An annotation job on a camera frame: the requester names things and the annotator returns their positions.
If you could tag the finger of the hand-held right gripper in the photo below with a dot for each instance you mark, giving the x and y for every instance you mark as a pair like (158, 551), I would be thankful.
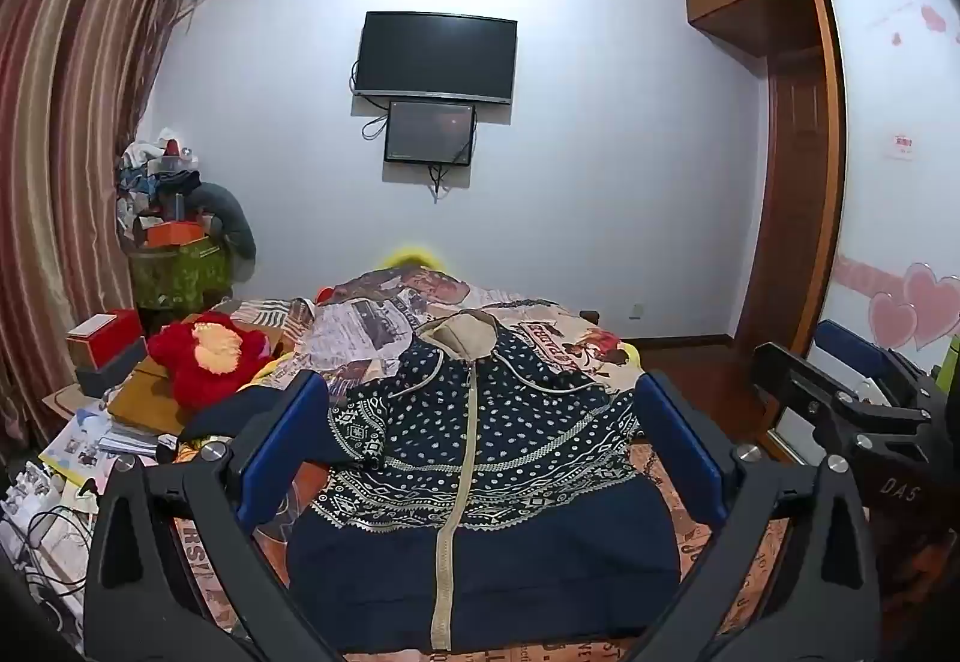
(916, 383)
(799, 377)

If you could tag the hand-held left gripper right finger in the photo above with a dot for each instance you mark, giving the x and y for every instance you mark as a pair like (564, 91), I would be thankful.
(681, 453)

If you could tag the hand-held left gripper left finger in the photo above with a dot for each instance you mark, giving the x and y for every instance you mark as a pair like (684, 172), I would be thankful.
(283, 438)

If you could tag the navy patterned zip hoodie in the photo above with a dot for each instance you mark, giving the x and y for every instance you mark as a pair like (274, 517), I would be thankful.
(487, 542)

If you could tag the pile of clothes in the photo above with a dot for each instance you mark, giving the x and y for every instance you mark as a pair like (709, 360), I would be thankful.
(154, 171)

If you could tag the blue storage box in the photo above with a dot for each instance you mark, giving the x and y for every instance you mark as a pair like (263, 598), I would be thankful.
(851, 347)

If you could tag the red plush toy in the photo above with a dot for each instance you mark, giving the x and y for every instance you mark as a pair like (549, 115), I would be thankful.
(184, 373)

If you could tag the newspaper print blanket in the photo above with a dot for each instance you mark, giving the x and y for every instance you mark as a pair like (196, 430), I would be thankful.
(360, 332)

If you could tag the brown wooden board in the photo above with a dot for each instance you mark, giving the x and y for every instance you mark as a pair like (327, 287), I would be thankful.
(142, 401)

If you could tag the white heart sliding door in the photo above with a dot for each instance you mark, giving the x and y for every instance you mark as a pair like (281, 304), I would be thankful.
(892, 220)

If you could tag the brown wooden door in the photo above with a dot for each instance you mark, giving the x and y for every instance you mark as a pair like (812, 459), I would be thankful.
(787, 197)

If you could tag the dark grey box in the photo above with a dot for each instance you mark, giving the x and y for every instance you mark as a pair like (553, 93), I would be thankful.
(112, 373)

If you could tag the pile of papers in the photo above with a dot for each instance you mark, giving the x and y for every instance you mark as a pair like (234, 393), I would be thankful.
(90, 448)

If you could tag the green patterned storage box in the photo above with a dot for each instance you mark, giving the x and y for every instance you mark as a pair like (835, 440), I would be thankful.
(180, 274)

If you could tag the red box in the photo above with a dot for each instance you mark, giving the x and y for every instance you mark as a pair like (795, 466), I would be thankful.
(109, 336)

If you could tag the yellow cushion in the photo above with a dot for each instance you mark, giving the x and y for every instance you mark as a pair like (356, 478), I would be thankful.
(412, 257)

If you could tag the grey long pillow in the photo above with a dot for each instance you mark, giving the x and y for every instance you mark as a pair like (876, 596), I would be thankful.
(234, 220)

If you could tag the orange box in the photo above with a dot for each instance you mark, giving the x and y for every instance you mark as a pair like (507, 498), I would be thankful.
(174, 233)

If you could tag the red white door sticker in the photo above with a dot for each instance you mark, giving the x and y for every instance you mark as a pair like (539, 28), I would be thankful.
(900, 146)

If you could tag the striped brown curtain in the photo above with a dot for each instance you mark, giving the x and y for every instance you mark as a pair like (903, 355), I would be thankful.
(67, 145)

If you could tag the small black wall monitor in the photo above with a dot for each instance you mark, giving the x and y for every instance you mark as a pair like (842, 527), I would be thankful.
(429, 132)

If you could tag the black wall television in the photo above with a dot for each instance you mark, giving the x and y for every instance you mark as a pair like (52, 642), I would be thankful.
(435, 55)

